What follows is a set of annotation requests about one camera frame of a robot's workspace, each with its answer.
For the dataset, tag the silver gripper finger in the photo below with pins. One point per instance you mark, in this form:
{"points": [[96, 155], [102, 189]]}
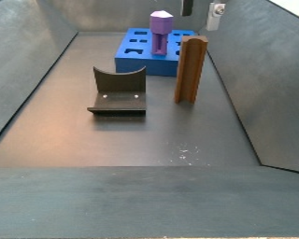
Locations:
{"points": [[187, 6], [215, 12]]}

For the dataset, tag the brown arch block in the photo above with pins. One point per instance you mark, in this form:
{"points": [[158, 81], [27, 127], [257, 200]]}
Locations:
{"points": [[191, 57]]}

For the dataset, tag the dark grey curved fixture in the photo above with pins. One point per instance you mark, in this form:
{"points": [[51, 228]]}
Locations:
{"points": [[121, 93]]}

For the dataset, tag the purple pentagon peg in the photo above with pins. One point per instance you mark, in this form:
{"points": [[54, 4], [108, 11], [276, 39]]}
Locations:
{"points": [[161, 27]]}

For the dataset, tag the blue foam shape-sorter block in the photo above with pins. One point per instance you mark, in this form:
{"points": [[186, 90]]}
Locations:
{"points": [[134, 54]]}

